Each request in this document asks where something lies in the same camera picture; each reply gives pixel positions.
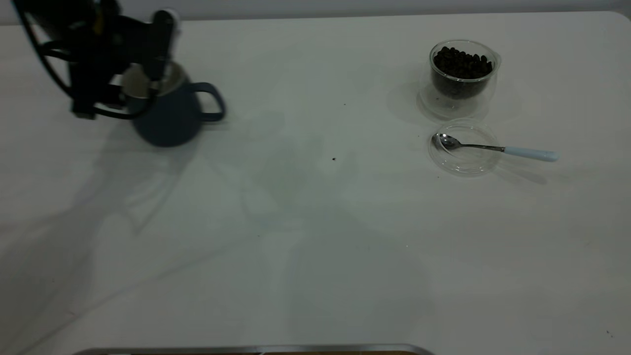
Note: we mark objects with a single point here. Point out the double-wall glass cup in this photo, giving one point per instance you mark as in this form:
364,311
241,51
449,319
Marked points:
458,106

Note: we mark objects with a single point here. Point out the dark coffee beans heap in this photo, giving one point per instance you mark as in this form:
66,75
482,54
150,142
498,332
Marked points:
461,69

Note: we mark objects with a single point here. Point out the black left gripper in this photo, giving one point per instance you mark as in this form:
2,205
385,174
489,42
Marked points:
103,54

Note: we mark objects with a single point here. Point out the dark grey-blue ceramic mug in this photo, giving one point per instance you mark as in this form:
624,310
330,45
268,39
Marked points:
172,123

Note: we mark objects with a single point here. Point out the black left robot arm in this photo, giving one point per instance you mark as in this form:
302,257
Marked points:
54,15

